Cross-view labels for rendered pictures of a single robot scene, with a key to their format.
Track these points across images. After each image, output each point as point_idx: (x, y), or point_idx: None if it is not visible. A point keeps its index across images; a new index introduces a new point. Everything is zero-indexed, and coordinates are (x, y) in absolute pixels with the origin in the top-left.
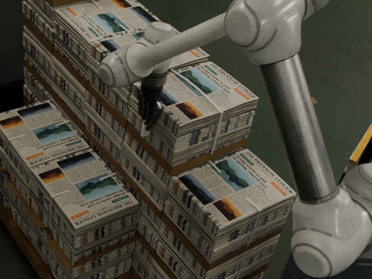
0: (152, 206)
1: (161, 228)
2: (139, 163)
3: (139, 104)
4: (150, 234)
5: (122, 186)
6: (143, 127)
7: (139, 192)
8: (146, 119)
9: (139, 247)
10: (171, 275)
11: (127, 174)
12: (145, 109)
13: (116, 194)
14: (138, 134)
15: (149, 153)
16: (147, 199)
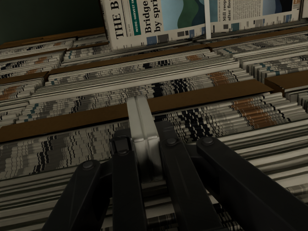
0: (79, 66)
1: (47, 68)
2: (151, 74)
3: (255, 179)
4: (81, 53)
5: (168, 35)
6: (138, 122)
7: (129, 57)
8: (122, 166)
9: (106, 41)
10: (16, 58)
11: (180, 51)
12: (178, 209)
13: (151, 12)
14: (197, 102)
15: (123, 104)
16: (98, 64)
